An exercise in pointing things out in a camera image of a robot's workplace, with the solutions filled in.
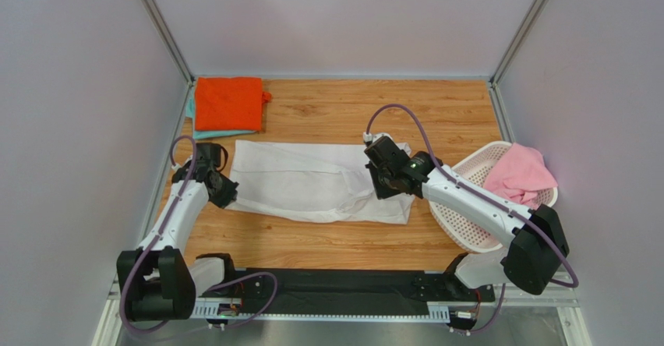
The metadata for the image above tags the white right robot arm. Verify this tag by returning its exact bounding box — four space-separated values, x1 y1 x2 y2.
363 133 579 295

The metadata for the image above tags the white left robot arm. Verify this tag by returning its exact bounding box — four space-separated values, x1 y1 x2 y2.
116 143 238 323

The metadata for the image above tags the right aluminium corner post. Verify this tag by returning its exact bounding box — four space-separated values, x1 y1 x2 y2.
490 0 549 87

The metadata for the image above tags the left aluminium corner post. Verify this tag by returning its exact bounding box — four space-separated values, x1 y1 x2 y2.
141 0 195 85

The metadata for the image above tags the aluminium corner post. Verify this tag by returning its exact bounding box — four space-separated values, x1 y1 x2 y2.
141 0 195 85
490 0 549 87

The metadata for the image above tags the aluminium front frame rail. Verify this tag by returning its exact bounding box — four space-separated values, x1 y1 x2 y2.
106 264 579 323

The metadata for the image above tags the pink t shirt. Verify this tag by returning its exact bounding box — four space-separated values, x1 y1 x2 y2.
482 143 558 209

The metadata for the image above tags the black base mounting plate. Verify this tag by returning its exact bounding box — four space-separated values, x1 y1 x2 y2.
219 269 496 316

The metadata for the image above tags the folded teal t shirt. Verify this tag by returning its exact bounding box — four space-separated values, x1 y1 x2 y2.
185 97 256 139

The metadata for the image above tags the folded orange t shirt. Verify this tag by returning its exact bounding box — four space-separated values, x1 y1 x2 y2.
194 77 272 131

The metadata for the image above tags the white perforated plastic basket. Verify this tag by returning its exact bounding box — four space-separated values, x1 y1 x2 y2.
422 141 557 254

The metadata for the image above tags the white t shirt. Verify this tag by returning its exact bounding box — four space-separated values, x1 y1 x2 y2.
230 140 414 225

